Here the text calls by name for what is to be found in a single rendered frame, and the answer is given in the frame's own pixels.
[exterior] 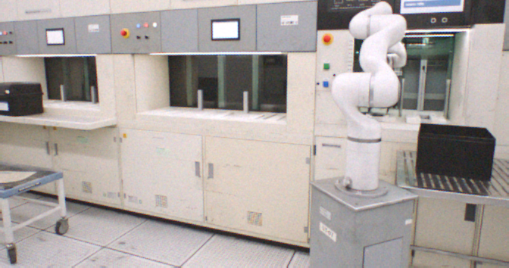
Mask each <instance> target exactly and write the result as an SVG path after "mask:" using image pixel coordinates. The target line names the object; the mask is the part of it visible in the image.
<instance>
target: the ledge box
mask: <svg viewBox="0 0 509 268"><path fill-rule="evenodd" d="M42 95H44V93H43V92H42V87H41V84H40V83H35V82H2V83H0V115H4V116H11V117H19V116H24V115H31V114H41V113H43V103H42Z"/></svg>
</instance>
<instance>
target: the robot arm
mask: <svg viewBox="0 0 509 268"><path fill-rule="evenodd" d="M348 29H349V32H350V34H351V36H353V37H355V38H357V39H360V40H365V41H364V43H363V45H362V46H361V52H360V65H361V68H362V69H363V71H364V72H365V73H341V74H339V75H338V76H337V77H336V78H335V79H334V80H333V83H332V85H331V94H332V97H333V100H334V102H335V103H336V105H337V107H338V108H339V110H340V111H341V112H342V113H343V115H344V117H345V120H346V125H347V138H346V153H345V178H341V179H338V180H336V182H335V187H336V189H337V190H338V191H340V192H342V193H344V194H347V195H352V196H355V197H361V198H377V197H381V196H384V195H386V194H387V193H388V186H387V185H386V184H385V183H383V182H380V181H379V165H380V153H381V141H382V126H381V124H380V122H379V121H377V120H375V119H373V118H372V117H368V116H366V115H364V114H362V113H361V112H360V111H359V109H358V107H367V108H388V107H391V106H393V105H394V104H396V103H398V100H399V98H400V96H401V84H400V82H399V79H398V78H397V76H396V75H395V73H394V72H393V70H392V69H391V68H397V67H403V66H404V65H405V64H406V59H407V53H406V50H405V47H404V46H403V45H402V44H401V43H400V41H401V39H402V38H403V37H404V36H405V34H406V31H407V22H406V21H405V19H404V18H403V17H402V16H400V15H397V14H392V8H391V6H390V5H389V4H388V3H387V2H378V3H376V4H375V5H374V6H373V7H372V8H369V9H367V10H365V11H362V12H360V13H359V14H358V15H357V16H356V17H353V19H352V20H351V22H350V24H349V27H348ZM387 52H391V53H394V54H387Z"/></svg>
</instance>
